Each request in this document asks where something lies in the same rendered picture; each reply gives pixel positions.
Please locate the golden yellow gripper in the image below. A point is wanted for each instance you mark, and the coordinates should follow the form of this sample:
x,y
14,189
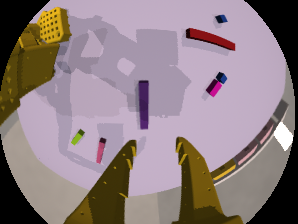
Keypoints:
x,y
105,202

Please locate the magenta rod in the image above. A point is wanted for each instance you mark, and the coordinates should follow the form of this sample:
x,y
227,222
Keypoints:
x,y
214,87

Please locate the small blue cube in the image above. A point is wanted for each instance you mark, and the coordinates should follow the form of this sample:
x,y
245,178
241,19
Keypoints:
x,y
221,19
221,77

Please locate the dark pink rod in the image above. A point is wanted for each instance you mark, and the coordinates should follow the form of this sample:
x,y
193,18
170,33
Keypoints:
x,y
100,149

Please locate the red rod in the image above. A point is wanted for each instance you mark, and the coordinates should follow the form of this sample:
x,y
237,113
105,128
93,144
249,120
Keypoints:
x,y
209,38

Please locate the purple rod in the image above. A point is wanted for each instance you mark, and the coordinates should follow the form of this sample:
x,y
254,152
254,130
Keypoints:
x,y
144,103

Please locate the lime green rod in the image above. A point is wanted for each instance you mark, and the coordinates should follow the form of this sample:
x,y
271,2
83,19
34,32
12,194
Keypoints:
x,y
77,137

